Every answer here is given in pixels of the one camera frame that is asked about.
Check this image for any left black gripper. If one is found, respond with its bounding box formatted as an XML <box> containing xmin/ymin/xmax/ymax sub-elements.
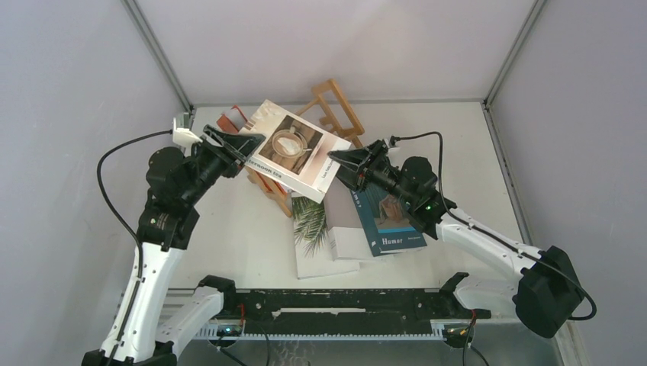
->
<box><xmin>181</xmin><ymin>124</ymin><xmax>266</xmax><ymax>205</ymax></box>

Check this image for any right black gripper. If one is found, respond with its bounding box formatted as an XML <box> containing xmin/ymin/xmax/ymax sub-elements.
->
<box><xmin>326</xmin><ymin>140</ymin><xmax>416</xmax><ymax>207</ymax></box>

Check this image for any orange cover book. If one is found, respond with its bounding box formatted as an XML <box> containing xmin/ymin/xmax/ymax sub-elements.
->
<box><xmin>217</xmin><ymin>105</ymin><xmax>288</xmax><ymax>198</ymax></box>

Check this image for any wooden book rack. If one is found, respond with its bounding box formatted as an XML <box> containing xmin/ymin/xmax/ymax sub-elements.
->
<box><xmin>263</xmin><ymin>79</ymin><xmax>365</xmax><ymax>217</ymax></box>

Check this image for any coffee cover white book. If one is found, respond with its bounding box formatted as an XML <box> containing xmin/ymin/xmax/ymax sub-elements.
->
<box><xmin>239</xmin><ymin>100</ymin><xmax>352</xmax><ymax>203</ymax></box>

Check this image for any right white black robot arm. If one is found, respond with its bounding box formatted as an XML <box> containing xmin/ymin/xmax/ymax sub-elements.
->
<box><xmin>328</xmin><ymin>140</ymin><xmax>591</xmax><ymax>339</ymax></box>

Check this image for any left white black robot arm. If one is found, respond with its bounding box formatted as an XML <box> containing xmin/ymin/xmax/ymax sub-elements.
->
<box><xmin>82</xmin><ymin>126</ymin><xmax>265</xmax><ymax>365</ymax></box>

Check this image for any teal Humor book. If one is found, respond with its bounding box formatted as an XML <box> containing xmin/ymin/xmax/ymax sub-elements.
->
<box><xmin>350</xmin><ymin>185</ymin><xmax>427</xmax><ymax>257</ymax></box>

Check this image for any grey white notebook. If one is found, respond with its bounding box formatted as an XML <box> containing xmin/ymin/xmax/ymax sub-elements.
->
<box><xmin>323</xmin><ymin>179</ymin><xmax>375</xmax><ymax>262</ymax></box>

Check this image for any palm leaf white book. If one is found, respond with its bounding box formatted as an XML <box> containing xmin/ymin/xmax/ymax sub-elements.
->
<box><xmin>291</xmin><ymin>194</ymin><xmax>360</xmax><ymax>280</ymax></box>

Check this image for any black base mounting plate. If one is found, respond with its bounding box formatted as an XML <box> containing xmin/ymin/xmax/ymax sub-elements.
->
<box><xmin>220</xmin><ymin>288</ymin><xmax>491</xmax><ymax>337</ymax></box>

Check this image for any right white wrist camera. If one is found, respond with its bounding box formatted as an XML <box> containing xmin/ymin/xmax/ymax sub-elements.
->
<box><xmin>385</xmin><ymin>136</ymin><xmax>401</xmax><ymax>154</ymax></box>

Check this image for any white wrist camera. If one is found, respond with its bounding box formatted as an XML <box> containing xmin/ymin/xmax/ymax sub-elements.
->
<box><xmin>385</xmin><ymin>136</ymin><xmax>401</xmax><ymax>154</ymax></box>
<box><xmin>172</xmin><ymin>112</ymin><xmax>202</xmax><ymax>149</ymax></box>

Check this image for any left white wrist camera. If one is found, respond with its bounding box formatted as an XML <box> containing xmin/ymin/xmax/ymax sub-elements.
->
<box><xmin>172</xmin><ymin>112</ymin><xmax>202</xmax><ymax>149</ymax></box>

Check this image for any left black camera cable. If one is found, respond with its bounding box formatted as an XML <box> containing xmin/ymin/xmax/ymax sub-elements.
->
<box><xmin>96</xmin><ymin>130</ymin><xmax>175</xmax><ymax>366</ymax></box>

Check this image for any aluminium frame rail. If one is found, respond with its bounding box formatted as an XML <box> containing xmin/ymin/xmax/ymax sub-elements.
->
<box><xmin>121</xmin><ymin>287</ymin><xmax>575</xmax><ymax>339</ymax></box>

